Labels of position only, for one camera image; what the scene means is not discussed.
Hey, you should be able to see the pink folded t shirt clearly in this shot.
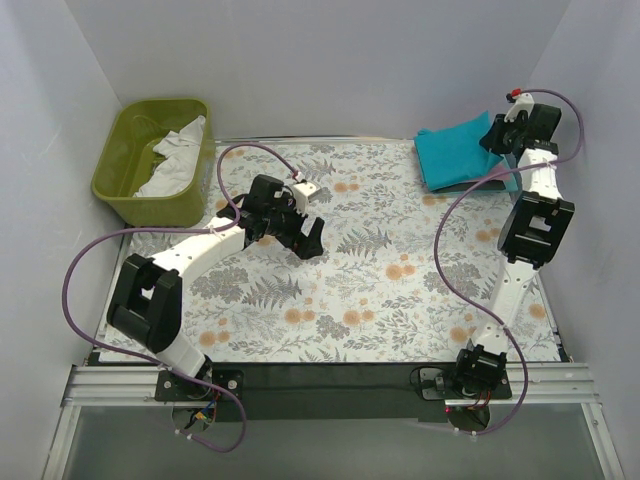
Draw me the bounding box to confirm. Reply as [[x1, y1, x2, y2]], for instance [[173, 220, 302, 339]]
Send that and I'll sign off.
[[486, 161, 513, 184]]

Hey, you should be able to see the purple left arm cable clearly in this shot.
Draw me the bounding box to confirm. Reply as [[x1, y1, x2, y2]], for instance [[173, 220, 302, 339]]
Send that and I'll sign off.
[[64, 143, 304, 454]]

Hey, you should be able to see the white crumpled t shirt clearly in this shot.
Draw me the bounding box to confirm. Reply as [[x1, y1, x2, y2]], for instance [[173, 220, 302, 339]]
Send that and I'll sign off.
[[134, 115, 206, 198]]

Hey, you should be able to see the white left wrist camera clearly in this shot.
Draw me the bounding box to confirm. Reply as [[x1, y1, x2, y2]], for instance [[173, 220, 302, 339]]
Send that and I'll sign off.
[[290, 172, 321, 214]]

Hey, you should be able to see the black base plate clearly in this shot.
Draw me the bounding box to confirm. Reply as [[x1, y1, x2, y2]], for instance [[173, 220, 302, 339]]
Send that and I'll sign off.
[[153, 360, 514, 424]]

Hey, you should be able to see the light teal folded t shirt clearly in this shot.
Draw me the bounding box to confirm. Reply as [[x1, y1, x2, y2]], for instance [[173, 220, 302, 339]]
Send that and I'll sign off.
[[500, 154, 521, 193]]

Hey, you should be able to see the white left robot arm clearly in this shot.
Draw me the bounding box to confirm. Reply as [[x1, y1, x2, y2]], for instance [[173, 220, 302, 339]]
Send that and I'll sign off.
[[107, 174, 324, 400]]

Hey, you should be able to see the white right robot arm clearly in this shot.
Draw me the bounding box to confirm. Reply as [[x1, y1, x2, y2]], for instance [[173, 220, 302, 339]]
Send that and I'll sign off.
[[452, 93, 575, 398]]

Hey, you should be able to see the aluminium front rail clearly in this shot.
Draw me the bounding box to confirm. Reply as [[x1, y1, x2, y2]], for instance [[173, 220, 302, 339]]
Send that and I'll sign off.
[[62, 362, 600, 406]]

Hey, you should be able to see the olive green plastic basket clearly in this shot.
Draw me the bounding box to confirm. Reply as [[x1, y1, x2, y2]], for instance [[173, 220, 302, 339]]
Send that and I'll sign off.
[[91, 97, 214, 227]]

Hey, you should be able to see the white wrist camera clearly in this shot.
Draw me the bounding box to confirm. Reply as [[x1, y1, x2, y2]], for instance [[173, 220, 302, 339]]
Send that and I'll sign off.
[[290, 172, 321, 214], [504, 89, 535, 122]]

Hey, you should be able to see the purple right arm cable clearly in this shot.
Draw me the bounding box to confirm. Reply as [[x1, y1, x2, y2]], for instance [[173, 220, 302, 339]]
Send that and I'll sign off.
[[433, 88, 587, 437]]

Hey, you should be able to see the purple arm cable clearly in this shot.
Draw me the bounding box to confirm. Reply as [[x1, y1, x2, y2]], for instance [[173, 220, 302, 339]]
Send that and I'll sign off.
[[64, 143, 304, 454], [433, 88, 587, 437]]

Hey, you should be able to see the floral patterned table mat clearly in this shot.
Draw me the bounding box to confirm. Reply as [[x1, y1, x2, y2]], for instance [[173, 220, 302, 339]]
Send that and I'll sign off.
[[97, 141, 571, 365]]

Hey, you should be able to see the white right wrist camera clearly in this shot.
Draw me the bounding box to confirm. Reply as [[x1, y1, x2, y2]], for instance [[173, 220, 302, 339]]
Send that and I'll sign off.
[[504, 89, 535, 122]]

